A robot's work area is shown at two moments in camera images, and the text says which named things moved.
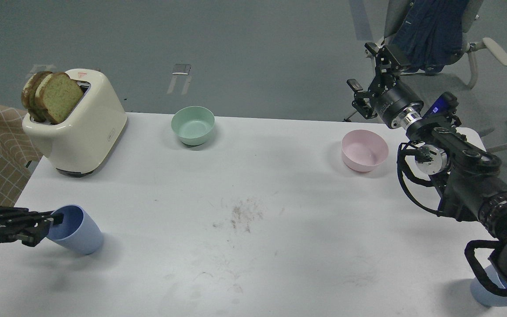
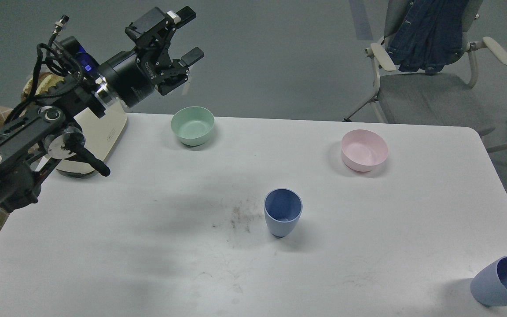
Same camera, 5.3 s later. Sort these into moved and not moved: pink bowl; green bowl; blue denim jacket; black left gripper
Moved: black left gripper
Not moved: blue denim jacket; pink bowl; green bowl
